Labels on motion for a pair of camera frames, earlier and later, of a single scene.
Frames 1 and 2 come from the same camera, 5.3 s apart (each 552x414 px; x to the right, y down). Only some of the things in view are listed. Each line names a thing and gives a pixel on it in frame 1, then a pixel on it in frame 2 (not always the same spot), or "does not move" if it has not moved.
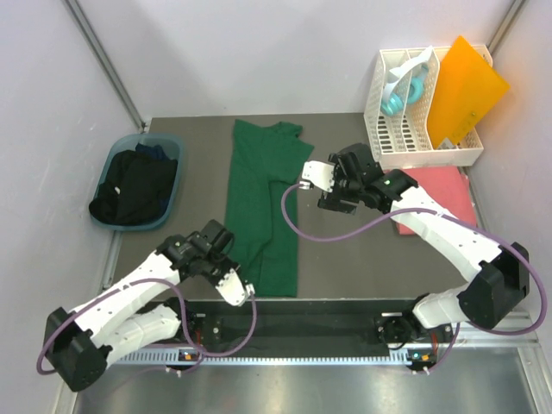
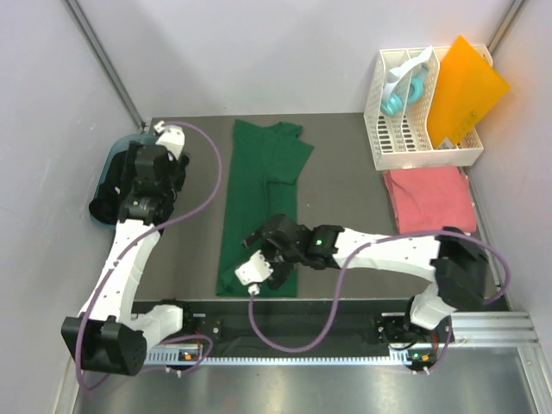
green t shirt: (261, 222) does not move
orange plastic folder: (463, 89) does not move
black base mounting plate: (306, 325) does not move
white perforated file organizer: (404, 140) does not move
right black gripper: (334, 200) to (280, 273)
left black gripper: (228, 265) to (178, 170)
